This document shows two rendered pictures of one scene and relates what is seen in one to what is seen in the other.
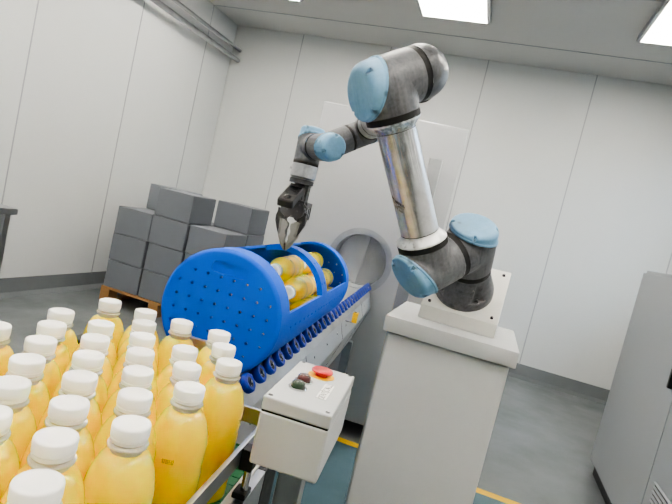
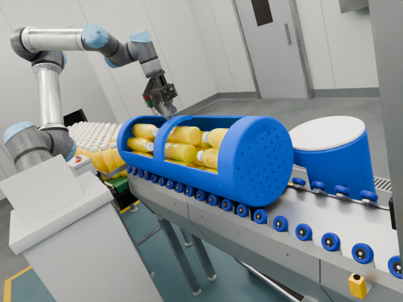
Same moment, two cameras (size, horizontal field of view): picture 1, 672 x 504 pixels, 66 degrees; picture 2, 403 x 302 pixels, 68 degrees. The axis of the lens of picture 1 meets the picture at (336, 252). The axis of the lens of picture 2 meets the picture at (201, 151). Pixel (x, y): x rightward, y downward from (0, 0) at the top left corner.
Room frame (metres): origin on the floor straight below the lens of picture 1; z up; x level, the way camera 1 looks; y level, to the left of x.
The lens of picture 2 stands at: (2.48, -0.62, 1.51)
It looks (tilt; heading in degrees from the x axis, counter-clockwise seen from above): 21 degrees down; 138
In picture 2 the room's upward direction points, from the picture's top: 20 degrees counter-clockwise
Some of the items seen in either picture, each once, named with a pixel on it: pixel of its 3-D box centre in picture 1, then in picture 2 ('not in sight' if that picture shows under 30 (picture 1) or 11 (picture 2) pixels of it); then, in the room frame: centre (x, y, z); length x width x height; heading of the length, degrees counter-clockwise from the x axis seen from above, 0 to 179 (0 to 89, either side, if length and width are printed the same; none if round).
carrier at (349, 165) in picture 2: not in sight; (342, 225); (2.03, 0.40, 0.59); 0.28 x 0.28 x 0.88
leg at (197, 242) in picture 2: not in sight; (197, 242); (1.12, 0.29, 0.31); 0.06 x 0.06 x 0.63; 80
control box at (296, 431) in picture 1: (307, 414); (80, 167); (0.79, -0.01, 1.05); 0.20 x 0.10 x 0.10; 170
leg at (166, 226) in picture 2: not in sight; (180, 257); (1.10, 0.15, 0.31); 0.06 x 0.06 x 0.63; 80
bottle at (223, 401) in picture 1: (214, 432); (102, 163); (0.77, 0.12, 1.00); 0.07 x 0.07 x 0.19
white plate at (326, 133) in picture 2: not in sight; (322, 132); (2.03, 0.40, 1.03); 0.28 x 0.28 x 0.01
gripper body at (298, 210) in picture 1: (298, 199); (160, 86); (1.54, 0.14, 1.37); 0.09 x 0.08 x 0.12; 170
